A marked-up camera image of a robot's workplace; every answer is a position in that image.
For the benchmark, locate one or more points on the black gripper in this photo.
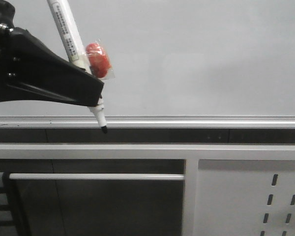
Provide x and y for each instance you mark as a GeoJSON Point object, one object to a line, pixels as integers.
{"type": "Point", "coordinates": [36, 72]}

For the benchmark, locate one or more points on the white perforated pegboard panel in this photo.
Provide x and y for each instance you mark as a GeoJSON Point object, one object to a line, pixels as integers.
{"type": "Point", "coordinates": [245, 198]}

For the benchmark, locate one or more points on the white whiteboard marker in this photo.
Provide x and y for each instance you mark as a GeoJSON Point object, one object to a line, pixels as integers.
{"type": "Point", "coordinates": [69, 34]}

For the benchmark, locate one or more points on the whiteboard with aluminium frame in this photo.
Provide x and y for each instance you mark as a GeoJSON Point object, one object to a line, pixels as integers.
{"type": "Point", "coordinates": [195, 63]}

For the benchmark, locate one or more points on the white horizontal metal rod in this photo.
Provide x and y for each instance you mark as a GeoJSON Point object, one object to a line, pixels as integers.
{"type": "Point", "coordinates": [40, 176]}

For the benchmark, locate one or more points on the red round magnet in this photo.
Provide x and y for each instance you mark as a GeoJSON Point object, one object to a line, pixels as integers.
{"type": "Point", "coordinates": [99, 61]}

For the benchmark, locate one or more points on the white metal stand frame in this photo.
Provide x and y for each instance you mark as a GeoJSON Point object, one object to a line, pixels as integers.
{"type": "Point", "coordinates": [190, 153]}

